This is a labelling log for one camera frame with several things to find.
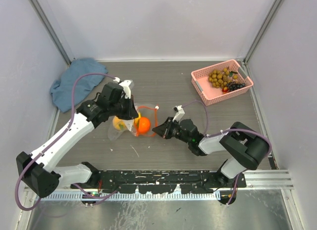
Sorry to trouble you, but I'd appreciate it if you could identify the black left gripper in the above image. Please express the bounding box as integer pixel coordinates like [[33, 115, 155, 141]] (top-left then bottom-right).
[[109, 94, 138, 120]]

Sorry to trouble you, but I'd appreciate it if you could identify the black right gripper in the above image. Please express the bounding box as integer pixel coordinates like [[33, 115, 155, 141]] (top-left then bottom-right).
[[153, 116, 191, 144]]

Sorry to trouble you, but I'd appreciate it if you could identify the yellow round fruit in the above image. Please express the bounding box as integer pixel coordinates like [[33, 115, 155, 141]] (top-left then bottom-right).
[[134, 112, 142, 125]]

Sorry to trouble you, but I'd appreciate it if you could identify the orange persimmon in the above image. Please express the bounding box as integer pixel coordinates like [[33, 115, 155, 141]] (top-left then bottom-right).
[[137, 117, 151, 134]]

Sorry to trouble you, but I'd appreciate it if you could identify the clear zip top bag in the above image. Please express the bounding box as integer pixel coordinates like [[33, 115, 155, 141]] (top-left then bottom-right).
[[107, 104, 159, 141]]

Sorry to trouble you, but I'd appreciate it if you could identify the orange-yellow peach fruit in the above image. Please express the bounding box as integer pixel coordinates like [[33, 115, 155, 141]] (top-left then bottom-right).
[[112, 116, 126, 131]]

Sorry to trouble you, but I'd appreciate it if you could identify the dark grape bunch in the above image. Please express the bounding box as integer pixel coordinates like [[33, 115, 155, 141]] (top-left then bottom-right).
[[227, 82, 246, 92]]

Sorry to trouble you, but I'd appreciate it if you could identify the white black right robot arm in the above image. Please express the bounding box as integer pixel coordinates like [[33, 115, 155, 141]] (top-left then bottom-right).
[[152, 117, 272, 187]]

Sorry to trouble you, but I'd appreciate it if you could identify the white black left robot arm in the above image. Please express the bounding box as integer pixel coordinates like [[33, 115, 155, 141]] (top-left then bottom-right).
[[16, 80, 139, 198]]

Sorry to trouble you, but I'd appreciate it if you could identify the pink perforated plastic basket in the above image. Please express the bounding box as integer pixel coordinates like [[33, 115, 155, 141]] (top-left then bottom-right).
[[191, 59, 254, 106]]

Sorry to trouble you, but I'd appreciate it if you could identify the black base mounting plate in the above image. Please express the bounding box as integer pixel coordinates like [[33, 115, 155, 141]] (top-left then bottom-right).
[[78, 170, 246, 194]]

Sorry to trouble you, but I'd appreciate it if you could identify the brown longan bunch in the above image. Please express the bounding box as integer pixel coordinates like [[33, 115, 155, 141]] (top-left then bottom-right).
[[208, 67, 238, 88]]

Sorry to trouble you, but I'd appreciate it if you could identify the blue cloth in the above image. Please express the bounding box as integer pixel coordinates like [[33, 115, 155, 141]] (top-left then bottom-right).
[[50, 58, 108, 113]]

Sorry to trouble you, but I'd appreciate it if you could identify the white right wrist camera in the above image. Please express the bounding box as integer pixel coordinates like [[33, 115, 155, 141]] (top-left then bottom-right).
[[172, 105, 185, 121]]

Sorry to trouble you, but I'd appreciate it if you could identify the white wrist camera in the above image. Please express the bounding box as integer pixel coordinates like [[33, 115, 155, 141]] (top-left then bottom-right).
[[172, 105, 185, 121], [113, 77, 134, 99]]

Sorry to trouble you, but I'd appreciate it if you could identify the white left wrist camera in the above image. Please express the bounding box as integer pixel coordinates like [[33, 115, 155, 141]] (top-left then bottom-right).
[[113, 77, 134, 99]]

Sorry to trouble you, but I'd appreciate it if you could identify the white slotted cable duct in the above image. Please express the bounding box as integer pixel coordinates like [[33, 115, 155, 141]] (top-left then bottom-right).
[[42, 190, 220, 201]]

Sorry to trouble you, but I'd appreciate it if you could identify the aluminium frame post left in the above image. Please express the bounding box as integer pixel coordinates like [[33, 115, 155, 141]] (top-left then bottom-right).
[[28, 0, 72, 66]]

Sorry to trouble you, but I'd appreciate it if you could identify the aluminium frame post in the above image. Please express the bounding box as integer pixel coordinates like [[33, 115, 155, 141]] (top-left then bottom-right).
[[28, 0, 72, 66], [243, 0, 284, 64]]

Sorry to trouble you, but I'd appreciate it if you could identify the aluminium frame post right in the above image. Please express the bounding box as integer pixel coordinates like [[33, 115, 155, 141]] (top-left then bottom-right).
[[243, 0, 284, 64]]

